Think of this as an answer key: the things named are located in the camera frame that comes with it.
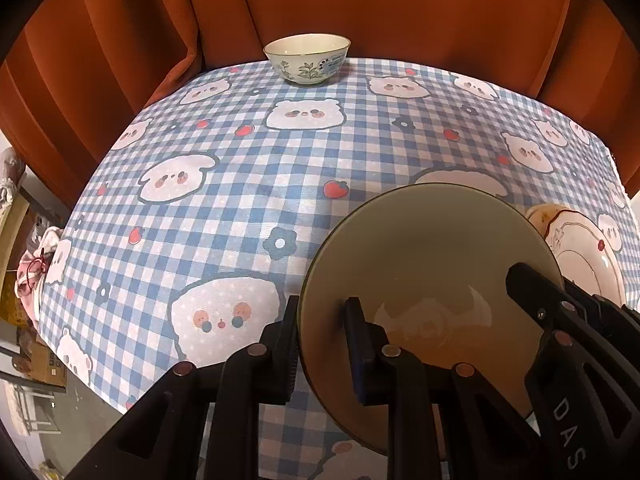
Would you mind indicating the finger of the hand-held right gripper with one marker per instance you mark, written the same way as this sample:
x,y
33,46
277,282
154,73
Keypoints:
x,y
532,285
565,410

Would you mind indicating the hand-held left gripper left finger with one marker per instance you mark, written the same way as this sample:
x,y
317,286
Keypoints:
x,y
282,355

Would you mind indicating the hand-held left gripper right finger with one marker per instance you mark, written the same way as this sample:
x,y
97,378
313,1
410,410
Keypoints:
x,y
362,360

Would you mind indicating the white plate with red print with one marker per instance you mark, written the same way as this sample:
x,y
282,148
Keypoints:
x,y
582,255

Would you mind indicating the blue checkered bear tablecloth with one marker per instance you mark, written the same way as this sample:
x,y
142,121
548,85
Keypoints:
x,y
300,160

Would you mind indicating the cardboard box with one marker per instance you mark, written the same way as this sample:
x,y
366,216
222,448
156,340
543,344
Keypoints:
x,y
47,366

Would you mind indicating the pink cloth bag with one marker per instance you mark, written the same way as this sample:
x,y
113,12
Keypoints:
x,y
35,280

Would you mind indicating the orange curtain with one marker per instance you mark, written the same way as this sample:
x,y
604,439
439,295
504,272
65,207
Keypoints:
x,y
350,0

